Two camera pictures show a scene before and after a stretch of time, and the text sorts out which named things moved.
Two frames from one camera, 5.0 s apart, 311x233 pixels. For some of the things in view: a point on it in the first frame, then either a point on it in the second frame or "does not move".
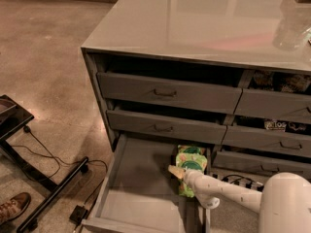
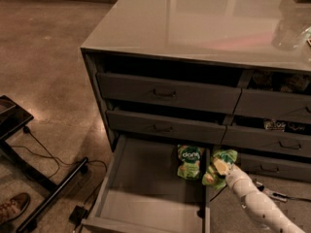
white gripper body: (191, 179) to (233, 178)
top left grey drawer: (168, 92) does not move
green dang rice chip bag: (190, 157) to (211, 177)
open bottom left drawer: (140, 192) does not move
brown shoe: (15, 207) does not move
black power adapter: (79, 214) does not move
